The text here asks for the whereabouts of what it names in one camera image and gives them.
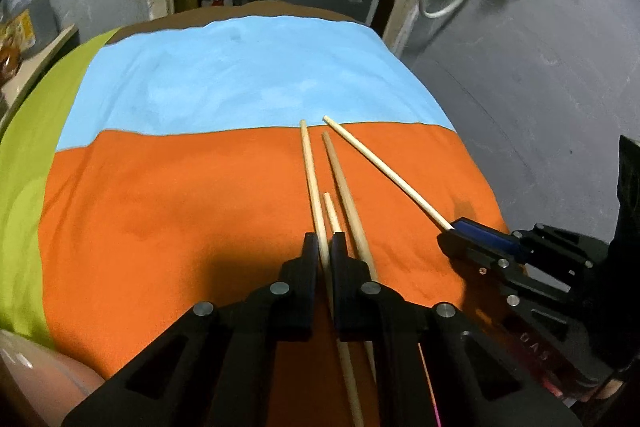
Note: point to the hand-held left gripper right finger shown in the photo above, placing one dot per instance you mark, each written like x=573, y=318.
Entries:
x=340, y=267

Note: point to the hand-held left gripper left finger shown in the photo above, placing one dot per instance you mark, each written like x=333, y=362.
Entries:
x=311, y=267

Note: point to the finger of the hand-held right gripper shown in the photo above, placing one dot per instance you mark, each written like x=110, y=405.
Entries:
x=487, y=234
x=475, y=257

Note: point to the colourful patchwork cloth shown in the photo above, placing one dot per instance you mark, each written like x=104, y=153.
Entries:
x=200, y=207

